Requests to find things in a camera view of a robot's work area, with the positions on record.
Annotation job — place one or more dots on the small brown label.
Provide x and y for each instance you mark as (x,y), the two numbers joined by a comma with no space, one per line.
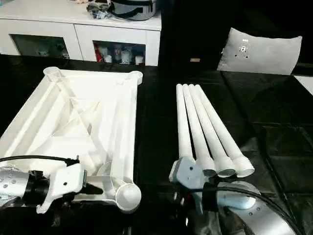
(195,60)

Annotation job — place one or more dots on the grey cushion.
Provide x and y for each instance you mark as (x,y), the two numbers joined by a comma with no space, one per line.
(259,54)

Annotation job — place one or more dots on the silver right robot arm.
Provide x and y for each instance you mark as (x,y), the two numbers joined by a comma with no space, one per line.
(256,215)

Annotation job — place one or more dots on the black table mat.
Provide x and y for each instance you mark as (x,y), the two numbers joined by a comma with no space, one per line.
(156,122)

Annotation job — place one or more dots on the white plastic table leg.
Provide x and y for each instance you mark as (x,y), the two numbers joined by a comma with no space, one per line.
(220,127)
(195,127)
(207,127)
(182,122)

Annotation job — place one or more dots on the white cabinet with glass doors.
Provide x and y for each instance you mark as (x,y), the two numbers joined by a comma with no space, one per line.
(80,31)

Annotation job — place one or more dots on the small white cup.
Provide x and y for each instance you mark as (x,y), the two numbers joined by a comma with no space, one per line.
(139,60)

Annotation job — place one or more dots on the black couch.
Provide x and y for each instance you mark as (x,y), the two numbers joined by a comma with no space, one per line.
(195,29)

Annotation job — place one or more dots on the white plastic table top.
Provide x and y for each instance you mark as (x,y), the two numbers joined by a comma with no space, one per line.
(73,117)

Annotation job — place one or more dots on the silver and black helmet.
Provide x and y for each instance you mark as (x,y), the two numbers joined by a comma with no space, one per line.
(134,9)

